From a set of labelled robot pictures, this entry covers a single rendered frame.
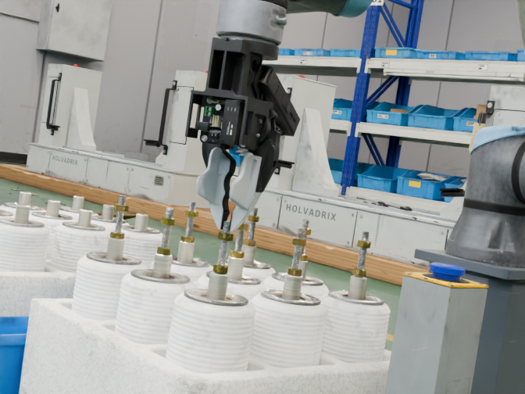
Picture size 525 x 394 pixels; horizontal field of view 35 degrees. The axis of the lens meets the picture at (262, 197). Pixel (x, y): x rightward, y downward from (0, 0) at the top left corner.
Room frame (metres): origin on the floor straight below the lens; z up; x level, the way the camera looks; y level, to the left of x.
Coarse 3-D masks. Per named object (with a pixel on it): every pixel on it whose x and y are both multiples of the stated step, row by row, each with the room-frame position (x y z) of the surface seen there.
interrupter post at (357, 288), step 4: (352, 276) 1.12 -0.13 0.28; (352, 280) 1.12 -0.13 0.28; (356, 280) 1.11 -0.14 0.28; (360, 280) 1.11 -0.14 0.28; (364, 280) 1.11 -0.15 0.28; (352, 284) 1.12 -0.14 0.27; (356, 284) 1.11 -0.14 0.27; (360, 284) 1.11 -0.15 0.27; (364, 284) 1.12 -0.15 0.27; (352, 288) 1.11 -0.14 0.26; (356, 288) 1.11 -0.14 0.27; (360, 288) 1.11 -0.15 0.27; (364, 288) 1.12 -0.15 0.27; (348, 292) 1.12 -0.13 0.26; (352, 292) 1.11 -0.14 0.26; (356, 292) 1.11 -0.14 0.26; (360, 292) 1.11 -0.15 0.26; (364, 292) 1.12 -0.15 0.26; (348, 296) 1.12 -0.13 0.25; (352, 296) 1.11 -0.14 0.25; (356, 296) 1.11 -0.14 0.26; (360, 296) 1.11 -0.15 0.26; (364, 296) 1.12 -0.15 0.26
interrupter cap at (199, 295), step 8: (192, 288) 0.99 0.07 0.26; (200, 288) 1.00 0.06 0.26; (192, 296) 0.94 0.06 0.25; (200, 296) 0.95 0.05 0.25; (232, 296) 0.99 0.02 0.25; (240, 296) 0.99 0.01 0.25; (216, 304) 0.93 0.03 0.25; (224, 304) 0.93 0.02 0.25; (232, 304) 0.94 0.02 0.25; (240, 304) 0.95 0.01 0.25
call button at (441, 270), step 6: (432, 264) 0.96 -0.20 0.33; (438, 264) 0.96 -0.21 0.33; (444, 264) 0.96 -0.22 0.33; (450, 264) 0.97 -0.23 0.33; (432, 270) 0.96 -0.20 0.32; (438, 270) 0.95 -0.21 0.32; (444, 270) 0.95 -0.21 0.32; (450, 270) 0.94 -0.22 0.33; (456, 270) 0.95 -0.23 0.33; (462, 270) 0.95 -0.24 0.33; (438, 276) 0.95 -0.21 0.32; (444, 276) 0.95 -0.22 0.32; (450, 276) 0.95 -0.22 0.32; (456, 276) 0.95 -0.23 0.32
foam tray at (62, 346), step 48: (48, 336) 1.11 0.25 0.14; (96, 336) 1.02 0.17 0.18; (48, 384) 1.09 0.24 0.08; (96, 384) 1.00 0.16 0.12; (144, 384) 0.93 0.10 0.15; (192, 384) 0.87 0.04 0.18; (240, 384) 0.91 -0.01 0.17; (288, 384) 0.95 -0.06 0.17; (336, 384) 1.00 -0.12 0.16; (384, 384) 1.06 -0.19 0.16
